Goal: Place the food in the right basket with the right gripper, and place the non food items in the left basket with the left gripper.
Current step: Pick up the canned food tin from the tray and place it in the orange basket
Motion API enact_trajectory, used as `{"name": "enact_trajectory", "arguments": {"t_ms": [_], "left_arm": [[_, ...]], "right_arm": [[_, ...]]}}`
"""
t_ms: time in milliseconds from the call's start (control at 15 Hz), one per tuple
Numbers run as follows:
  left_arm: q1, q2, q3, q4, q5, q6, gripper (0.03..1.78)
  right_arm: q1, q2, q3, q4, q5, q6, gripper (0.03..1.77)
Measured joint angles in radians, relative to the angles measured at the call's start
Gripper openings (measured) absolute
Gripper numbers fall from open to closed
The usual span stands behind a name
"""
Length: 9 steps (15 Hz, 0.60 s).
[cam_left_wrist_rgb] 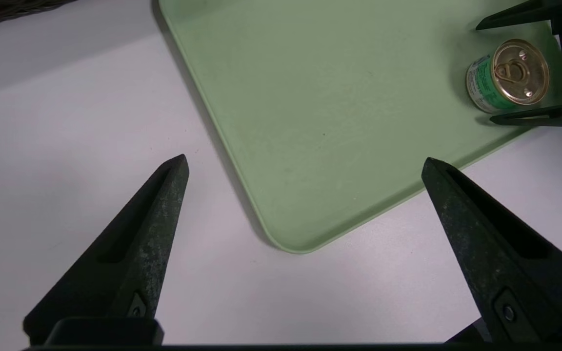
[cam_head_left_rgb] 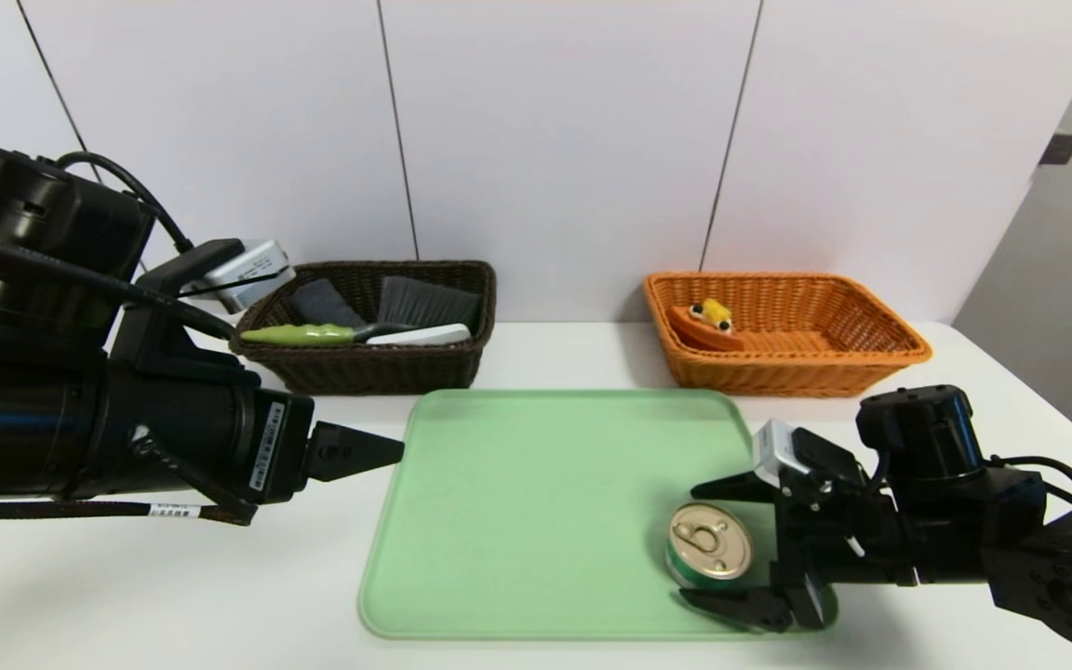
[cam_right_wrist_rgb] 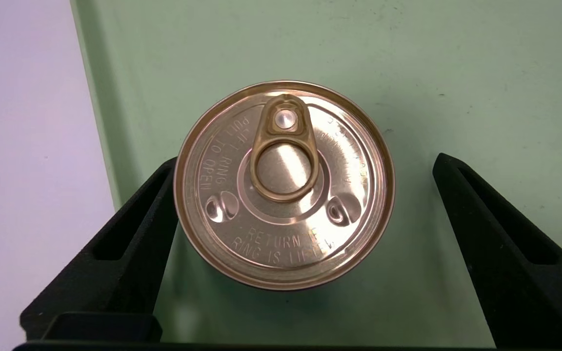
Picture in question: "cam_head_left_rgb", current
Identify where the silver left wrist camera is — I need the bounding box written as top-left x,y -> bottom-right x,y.
194,240 -> 297,315

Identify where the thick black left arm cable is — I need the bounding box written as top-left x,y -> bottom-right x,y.
0,151 -> 241,342

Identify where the braided left gripper cable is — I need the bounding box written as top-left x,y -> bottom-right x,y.
0,498 -> 253,529

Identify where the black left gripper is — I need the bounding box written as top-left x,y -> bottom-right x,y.
97,361 -> 405,504

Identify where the orange wicker basket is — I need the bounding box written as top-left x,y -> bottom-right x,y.
643,272 -> 933,399

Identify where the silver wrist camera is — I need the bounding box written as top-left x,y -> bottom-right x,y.
194,240 -> 297,315
752,419 -> 811,491

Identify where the dark blue towel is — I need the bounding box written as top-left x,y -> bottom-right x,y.
289,277 -> 368,328

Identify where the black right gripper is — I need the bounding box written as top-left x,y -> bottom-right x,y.
678,468 -> 918,634

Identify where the white rectangular board eraser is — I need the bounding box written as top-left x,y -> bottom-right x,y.
367,323 -> 472,347

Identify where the gold lid tin can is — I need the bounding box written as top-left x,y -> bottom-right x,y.
664,502 -> 755,591

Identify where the green handled dark bristle brush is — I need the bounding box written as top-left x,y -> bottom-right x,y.
238,276 -> 483,347

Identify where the orange toy fruit tart slice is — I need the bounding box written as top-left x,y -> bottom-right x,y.
668,299 -> 747,353

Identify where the dark brown wicker basket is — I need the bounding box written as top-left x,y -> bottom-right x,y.
229,261 -> 497,396

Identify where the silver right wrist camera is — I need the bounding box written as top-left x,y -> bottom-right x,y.
752,419 -> 811,491

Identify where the light green plastic tray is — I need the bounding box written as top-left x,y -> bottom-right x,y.
358,388 -> 839,641

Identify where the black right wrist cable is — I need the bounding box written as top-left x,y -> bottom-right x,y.
987,454 -> 1072,508

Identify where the black zip tie tail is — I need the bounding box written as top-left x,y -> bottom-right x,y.
178,268 -> 297,299

